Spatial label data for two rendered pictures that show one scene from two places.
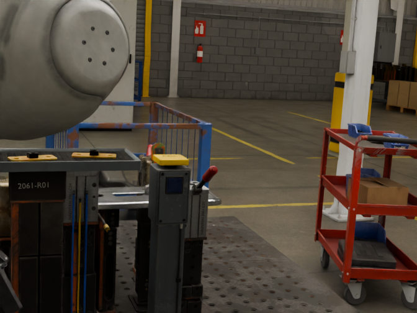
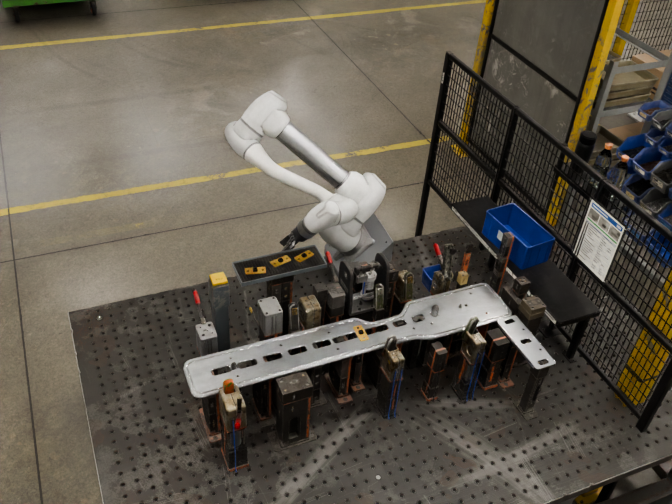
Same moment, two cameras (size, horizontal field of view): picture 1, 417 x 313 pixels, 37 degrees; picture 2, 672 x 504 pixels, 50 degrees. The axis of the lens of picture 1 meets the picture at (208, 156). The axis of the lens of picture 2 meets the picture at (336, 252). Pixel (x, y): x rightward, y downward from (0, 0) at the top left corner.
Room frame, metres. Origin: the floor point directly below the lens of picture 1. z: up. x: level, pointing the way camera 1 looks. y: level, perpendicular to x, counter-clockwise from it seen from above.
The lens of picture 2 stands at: (3.39, 0.30, 3.07)
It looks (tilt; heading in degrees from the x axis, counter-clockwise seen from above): 39 degrees down; 174
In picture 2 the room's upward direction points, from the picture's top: 5 degrees clockwise
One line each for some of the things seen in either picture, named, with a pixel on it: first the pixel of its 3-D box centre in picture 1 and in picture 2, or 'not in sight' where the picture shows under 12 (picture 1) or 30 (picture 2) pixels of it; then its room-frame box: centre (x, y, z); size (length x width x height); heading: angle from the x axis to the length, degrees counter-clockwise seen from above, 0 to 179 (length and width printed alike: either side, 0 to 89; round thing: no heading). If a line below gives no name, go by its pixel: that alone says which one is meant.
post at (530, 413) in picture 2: not in sight; (533, 386); (1.54, 1.36, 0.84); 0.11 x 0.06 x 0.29; 19
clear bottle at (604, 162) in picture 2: not in sight; (601, 164); (0.93, 1.66, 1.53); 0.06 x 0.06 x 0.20
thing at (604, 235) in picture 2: not in sight; (599, 240); (1.15, 1.64, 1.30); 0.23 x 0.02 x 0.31; 19
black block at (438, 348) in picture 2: not in sight; (434, 372); (1.46, 0.96, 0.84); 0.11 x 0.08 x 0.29; 19
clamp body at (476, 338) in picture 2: not in sight; (468, 365); (1.45, 1.10, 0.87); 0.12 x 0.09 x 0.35; 19
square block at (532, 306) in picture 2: not in sight; (524, 332); (1.27, 1.39, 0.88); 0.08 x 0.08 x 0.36; 19
